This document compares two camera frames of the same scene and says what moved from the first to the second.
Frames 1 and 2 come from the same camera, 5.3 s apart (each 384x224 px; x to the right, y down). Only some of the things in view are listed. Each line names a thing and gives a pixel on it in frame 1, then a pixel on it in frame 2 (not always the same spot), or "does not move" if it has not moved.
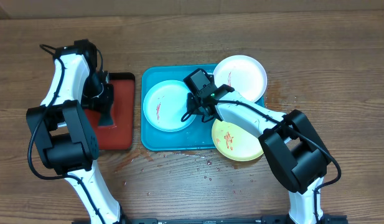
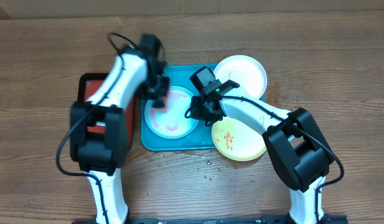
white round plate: (244, 74) does not move
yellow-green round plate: (236, 142) does not move
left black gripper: (100, 104) → (162, 90)
